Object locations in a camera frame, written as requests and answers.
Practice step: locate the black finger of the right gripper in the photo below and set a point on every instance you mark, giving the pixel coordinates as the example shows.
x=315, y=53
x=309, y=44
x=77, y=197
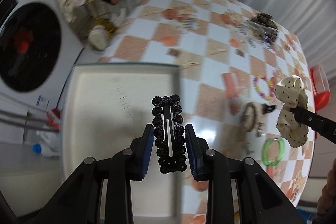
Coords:
x=324, y=126

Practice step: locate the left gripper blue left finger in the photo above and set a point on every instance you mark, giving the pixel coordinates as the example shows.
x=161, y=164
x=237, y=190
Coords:
x=144, y=151

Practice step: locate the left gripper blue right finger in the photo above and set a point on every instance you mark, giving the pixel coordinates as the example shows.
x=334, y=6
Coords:
x=196, y=148

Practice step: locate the black beaded hair clip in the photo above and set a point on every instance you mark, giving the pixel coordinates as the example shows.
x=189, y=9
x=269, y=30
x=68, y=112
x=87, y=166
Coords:
x=169, y=133

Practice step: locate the small black claw clip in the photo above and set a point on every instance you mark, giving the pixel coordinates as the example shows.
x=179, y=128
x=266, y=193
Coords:
x=265, y=109

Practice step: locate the red plastic basin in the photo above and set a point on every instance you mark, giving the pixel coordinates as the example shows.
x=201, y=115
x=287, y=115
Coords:
x=321, y=89

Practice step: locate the white shallow tray box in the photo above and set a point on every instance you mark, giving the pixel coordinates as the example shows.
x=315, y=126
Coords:
x=109, y=105

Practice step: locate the white blue-capped bottle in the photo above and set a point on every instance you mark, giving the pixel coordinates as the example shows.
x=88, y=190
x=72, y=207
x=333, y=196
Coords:
x=44, y=150

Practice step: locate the patterned checkered tablecloth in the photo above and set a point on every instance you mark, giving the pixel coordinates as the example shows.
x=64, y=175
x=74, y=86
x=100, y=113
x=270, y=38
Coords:
x=221, y=71

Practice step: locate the white washing machine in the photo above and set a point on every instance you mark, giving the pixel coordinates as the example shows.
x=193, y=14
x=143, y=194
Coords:
x=38, y=51

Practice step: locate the red handled mop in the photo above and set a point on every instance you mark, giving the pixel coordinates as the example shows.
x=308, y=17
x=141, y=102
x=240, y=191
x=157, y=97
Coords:
x=24, y=119

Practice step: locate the gold wire rack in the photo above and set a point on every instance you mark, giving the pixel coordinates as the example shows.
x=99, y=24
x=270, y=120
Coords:
x=103, y=12

